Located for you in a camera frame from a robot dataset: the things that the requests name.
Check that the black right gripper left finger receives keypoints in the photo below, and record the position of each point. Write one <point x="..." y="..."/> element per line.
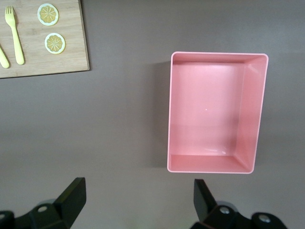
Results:
<point x="52" y="214"/>

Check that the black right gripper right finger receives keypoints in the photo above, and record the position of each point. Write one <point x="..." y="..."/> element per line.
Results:
<point x="207" y="210"/>

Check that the pink plastic bin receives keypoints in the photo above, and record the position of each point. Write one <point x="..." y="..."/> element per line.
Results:
<point x="205" y="107"/>

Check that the brown table cover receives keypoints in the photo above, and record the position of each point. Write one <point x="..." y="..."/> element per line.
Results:
<point x="119" y="119"/>

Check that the wooden cutting board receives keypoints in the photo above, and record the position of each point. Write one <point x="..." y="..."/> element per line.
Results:
<point x="35" y="64"/>

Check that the yellow plastic knife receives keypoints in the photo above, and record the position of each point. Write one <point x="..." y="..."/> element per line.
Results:
<point x="3" y="60"/>

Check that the toy lemon slice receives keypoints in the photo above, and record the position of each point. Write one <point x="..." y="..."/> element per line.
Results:
<point x="48" y="14"/>
<point x="55" y="43"/>

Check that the yellow plastic fork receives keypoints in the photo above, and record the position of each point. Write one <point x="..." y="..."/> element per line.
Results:
<point x="16" y="43"/>

